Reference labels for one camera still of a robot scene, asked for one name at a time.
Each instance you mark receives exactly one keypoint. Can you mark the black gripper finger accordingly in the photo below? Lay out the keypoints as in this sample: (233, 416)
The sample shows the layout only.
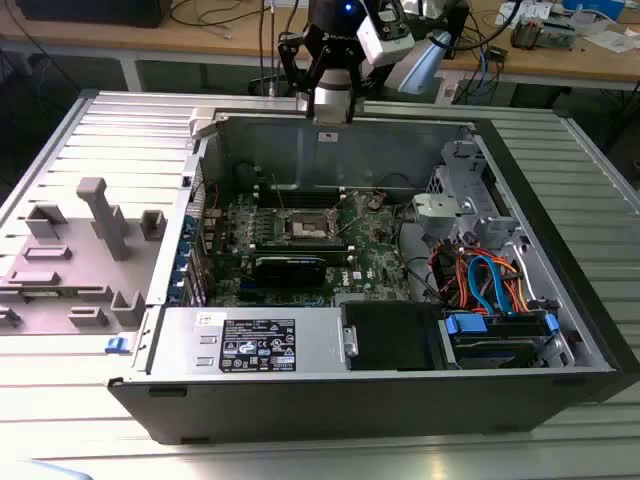
(354, 100)
(284, 47)

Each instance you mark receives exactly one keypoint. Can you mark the CPU socket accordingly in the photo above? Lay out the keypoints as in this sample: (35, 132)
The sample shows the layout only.
(305, 227)

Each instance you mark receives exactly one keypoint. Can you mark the white case label sticker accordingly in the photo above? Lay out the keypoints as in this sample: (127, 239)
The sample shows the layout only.
(326, 136)

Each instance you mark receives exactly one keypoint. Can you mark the pale blue teach pendant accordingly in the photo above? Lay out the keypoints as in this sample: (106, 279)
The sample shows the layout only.
(422, 65)

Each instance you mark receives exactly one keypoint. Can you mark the silver coin cell battery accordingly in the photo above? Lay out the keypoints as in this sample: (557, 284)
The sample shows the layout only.
(376, 202)

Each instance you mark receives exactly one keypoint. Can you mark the tall black box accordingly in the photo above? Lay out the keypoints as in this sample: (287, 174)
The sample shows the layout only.
(456, 25)

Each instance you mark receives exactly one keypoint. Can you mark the silver metal drive cage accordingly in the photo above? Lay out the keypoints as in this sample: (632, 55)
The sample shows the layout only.
(440, 207)

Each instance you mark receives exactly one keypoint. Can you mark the green motherboard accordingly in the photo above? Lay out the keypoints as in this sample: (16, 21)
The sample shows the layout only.
(372, 250)

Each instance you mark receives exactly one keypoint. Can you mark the small black adapter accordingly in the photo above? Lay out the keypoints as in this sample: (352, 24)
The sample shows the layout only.
(498, 52)

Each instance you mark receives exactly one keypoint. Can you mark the brown electronic component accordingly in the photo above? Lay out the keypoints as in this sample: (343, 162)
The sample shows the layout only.
(525, 35)

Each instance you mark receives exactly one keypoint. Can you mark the black graphics card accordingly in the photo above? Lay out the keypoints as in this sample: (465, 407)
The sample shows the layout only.
(290, 272)

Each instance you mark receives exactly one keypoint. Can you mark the wooden desk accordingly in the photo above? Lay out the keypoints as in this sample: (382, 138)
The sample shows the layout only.
(100, 40)

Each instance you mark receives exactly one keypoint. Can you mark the white printed card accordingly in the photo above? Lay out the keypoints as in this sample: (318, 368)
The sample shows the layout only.
(520, 12)

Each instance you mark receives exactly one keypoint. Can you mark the wide black equipment box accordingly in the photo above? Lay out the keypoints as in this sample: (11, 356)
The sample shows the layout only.
(90, 12)

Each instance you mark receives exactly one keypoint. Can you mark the blue card retention clip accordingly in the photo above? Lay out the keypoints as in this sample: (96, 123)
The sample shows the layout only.
(190, 225)
(176, 293)
(181, 271)
(185, 248)

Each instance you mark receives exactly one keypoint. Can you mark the silver power supply unit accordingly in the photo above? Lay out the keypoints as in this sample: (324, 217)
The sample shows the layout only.
(320, 345)

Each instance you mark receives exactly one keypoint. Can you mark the white papers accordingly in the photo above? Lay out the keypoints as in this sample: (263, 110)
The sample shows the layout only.
(612, 40)

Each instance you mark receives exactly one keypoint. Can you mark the hard disk blue carrier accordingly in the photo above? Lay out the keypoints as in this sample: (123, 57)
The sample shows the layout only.
(480, 350)

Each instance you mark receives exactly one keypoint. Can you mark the grey parts rack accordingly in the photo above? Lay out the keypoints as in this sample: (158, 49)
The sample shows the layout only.
(75, 280)

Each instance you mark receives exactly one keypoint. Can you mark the black grey PC case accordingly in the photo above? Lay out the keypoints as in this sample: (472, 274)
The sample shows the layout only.
(300, 410)

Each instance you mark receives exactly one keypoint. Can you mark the small blue plastic clip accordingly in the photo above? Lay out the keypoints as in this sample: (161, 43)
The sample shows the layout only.
(117, 345)

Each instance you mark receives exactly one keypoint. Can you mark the green RAM stick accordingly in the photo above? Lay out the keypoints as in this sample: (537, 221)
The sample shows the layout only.
(45, 295)

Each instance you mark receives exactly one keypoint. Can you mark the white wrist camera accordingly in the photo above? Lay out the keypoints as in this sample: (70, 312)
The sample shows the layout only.
(385, 50)

